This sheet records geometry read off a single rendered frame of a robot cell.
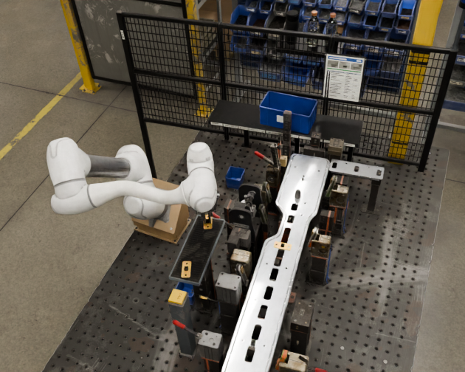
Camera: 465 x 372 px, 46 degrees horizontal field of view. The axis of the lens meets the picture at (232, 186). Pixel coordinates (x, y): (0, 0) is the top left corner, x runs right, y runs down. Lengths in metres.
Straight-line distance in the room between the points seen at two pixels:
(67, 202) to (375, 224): 1.72
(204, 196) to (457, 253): 2.45
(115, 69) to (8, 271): 2.12
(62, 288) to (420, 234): 2.35
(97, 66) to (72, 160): 3.09
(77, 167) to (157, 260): 0.90
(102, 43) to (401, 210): 3.09
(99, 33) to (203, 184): 3.24
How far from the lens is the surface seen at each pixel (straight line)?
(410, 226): 3.22
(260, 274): 2.56
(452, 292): 3.90
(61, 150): 2.36
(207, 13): 5.67
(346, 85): 3.20
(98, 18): 5.04
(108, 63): 5.26
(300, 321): 2.39
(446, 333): 3.72
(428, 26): 3.02
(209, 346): 2.31
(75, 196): 2.32
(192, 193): 2.05
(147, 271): 3.00
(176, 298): 2.32
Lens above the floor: 3.09
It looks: 45 degrees down
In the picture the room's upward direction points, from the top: 4 degrees counter-clockwise
